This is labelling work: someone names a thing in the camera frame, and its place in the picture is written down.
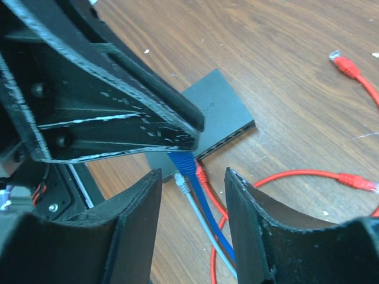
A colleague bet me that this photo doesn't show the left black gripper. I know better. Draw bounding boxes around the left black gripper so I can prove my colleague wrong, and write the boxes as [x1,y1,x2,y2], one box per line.
[1,38,200,212]

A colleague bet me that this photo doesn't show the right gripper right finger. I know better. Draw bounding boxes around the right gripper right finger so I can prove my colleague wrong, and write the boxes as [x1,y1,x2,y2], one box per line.
[224,169,378,283]

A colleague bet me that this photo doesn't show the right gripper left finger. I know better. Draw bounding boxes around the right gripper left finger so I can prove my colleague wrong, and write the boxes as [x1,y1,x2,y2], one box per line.
[1,169,162,283]

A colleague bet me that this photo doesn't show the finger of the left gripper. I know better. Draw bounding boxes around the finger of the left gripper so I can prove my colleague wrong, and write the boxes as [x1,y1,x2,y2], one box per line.
[4,1,204,133]

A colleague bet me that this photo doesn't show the grey ethernet cable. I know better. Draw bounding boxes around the grey ethernet cable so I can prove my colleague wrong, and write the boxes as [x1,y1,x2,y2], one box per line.
[173,170,239,280]

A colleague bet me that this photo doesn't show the short red ethernet cable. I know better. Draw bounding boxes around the short red ethernet cable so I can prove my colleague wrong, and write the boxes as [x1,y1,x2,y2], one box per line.
[195,162,379,221]

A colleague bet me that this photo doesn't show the blue ethernet cable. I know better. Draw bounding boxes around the blue ethernet cable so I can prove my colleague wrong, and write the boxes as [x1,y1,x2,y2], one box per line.
[167,151,237,264]

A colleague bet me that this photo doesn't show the black network switch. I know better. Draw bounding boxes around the black network switch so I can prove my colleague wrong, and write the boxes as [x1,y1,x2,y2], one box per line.
[144,68,256,183]

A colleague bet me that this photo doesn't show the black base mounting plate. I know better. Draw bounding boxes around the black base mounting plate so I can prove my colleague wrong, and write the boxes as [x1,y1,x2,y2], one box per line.
[32,164,104,221]

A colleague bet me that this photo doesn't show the long red ethernet cable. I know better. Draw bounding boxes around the long red ethernet cable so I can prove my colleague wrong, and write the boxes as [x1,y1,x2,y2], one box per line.
[209,50,379,284]

